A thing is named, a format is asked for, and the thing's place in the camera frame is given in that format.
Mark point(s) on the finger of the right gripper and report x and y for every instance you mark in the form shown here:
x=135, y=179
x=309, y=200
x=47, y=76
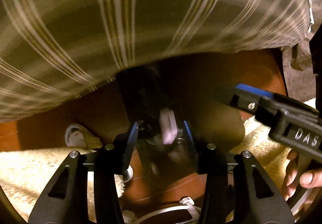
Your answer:
x=254, y=90

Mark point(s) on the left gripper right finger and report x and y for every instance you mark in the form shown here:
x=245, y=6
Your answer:
x=255, y=197

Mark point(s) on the white slipper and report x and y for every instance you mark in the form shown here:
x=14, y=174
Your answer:
x=78, y=136

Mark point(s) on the person's right hand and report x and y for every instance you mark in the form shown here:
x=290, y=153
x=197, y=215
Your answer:
x=307, y=180

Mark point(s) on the plaid mattress bed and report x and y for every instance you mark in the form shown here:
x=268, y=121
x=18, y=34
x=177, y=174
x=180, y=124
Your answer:
x=53, y=51

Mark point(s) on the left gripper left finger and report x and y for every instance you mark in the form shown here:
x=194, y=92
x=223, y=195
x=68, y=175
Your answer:
x=64, y=199

